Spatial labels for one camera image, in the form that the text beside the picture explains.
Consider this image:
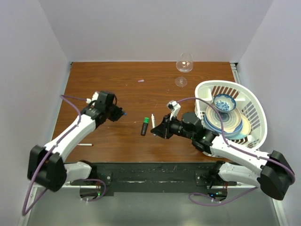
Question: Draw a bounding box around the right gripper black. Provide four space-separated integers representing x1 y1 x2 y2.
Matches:
151 113 194 139

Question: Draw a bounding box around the white pen blue tip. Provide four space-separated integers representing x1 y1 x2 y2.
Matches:
151 113 156 129

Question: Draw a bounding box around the green highlighter pen black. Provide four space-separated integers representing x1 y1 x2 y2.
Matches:
141 122 148 136

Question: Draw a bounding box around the green highlighter cap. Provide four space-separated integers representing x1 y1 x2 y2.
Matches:
143 117 150 123

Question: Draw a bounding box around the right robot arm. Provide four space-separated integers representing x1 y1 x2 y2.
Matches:
151 112 295 200

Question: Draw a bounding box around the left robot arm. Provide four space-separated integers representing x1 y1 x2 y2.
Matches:
27 91 125 192

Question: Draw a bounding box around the white pen red tip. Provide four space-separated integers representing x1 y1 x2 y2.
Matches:
77 143 93 146

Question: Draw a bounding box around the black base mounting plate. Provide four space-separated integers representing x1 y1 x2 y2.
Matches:
70 161 238 197

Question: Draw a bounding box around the blue white patterned bowl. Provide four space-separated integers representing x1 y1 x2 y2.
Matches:
213 94 237 113

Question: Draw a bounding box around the clear wine glass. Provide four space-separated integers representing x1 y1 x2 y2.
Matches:
175 53 193 88

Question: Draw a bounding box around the blue rimmed plate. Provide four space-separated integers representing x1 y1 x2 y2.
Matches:
204 116 243 138

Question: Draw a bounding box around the cream plate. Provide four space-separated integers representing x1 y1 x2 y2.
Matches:
239 115 251 139

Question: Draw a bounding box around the white plastic dish basket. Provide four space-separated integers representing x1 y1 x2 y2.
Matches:
195 80 268 151

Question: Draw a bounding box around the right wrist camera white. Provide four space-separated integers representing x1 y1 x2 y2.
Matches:
166 100 181 120

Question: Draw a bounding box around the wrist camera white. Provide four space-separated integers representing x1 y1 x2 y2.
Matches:
166 100 181 120
86 91 99 104

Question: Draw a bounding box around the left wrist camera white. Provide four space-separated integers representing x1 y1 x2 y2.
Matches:
86 91 99 104

